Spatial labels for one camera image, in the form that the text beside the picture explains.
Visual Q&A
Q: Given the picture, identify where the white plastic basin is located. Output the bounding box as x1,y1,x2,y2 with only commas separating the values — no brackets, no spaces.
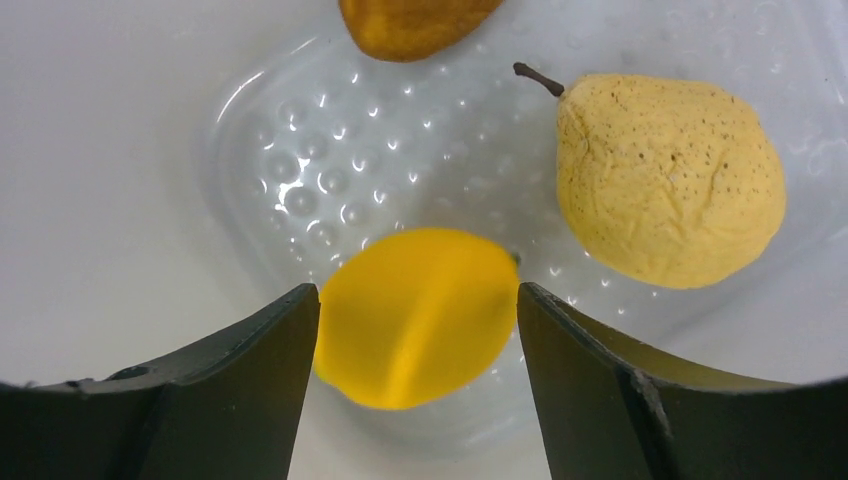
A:
1,1,847,479

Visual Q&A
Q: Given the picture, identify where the orange brown fake fruit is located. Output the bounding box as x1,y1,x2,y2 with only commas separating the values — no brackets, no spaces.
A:
338,0,502,63

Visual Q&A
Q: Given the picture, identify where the yellow fake lemon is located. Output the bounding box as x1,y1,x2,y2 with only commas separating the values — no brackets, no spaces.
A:
313,228,520,410

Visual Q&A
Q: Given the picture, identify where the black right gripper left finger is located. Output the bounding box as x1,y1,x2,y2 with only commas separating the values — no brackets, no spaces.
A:
1,284,319,479

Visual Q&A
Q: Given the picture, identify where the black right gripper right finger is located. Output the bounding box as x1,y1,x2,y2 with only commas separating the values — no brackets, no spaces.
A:
518,282,847,479

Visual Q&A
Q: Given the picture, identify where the yellow fake fruit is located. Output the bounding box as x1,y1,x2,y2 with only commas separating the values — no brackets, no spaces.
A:
513,62,788,290

